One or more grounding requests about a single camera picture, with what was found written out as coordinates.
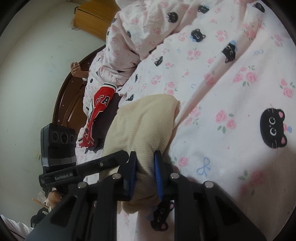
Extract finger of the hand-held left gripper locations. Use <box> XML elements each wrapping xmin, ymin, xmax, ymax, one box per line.
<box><xmin>76</xmin><ymin>150</ymin><xmax>129</xmax><ymax>178</ymax></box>

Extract wooden cabinet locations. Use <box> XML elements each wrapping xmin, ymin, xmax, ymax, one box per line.
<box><xmin>73</xmin><ymin>0</ymin><xmax>121</xmax><ymax>42</ymax></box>

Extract dark wooden headboard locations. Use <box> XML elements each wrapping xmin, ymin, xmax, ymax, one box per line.
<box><xmin>52</xmin><ymin>44</ymin><xmax>107</xmax><ymax>132</ymax></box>

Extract beige ribbed knit top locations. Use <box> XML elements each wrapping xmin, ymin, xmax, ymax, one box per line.
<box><xmin>102</xmin><ymin>94</ymin><xmax>181</xmax><ymax>214</ymax></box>

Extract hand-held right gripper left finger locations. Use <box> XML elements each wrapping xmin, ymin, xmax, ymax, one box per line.
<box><xmin>28</xmin><ymin>151</ymin><xmax>137</xmax><ymax>241</ymax></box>

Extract person's left hand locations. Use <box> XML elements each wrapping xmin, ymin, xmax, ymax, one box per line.
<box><xmin>47</xmin><ymin>190</ymin><xmax>67</xmax><ymax>208</ymax></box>

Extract red lettered jersey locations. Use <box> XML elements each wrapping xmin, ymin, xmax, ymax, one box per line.
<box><xmin>77</xmin><ymin>83</ymin><xmax>116</xmax><ymax>149</ymax></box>

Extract pink cat-print duvet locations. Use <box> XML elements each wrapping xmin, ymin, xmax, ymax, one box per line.
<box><xmin>76</xmin><ymin>0</ymin><xmax>296</xmax><ymax>241</ymax></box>

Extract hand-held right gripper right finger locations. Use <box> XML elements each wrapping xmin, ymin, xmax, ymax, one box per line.
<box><xmin>154</xmin><ymin>151</ymin><xmax>271</xmax><ymax>241</ymax></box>

